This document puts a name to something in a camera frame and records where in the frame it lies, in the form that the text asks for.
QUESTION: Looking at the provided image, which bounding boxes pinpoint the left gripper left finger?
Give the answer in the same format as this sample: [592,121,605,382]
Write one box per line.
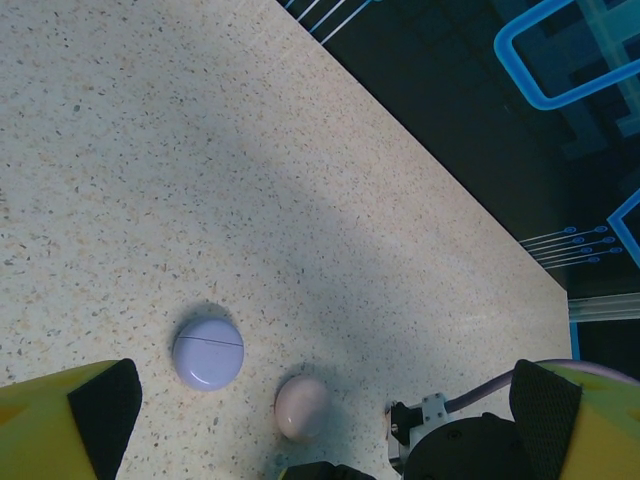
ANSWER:
[0,357,141,480]

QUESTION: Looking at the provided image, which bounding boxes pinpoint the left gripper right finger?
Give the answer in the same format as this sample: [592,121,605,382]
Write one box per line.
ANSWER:
[509,358,640,480]

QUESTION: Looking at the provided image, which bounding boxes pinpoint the pink earbud charging case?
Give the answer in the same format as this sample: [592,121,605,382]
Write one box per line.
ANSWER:
[274,375,332,442]

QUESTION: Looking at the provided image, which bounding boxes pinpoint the purple earbud charging case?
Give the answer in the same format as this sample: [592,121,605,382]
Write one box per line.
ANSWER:
[172,316,246,392]

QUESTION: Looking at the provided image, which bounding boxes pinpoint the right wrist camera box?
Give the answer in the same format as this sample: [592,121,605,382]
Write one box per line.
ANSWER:
[388,392,452,454]

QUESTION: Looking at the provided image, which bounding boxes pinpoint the aluminium corner post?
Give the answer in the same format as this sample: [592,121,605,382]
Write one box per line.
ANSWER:
[569,293,640,322]

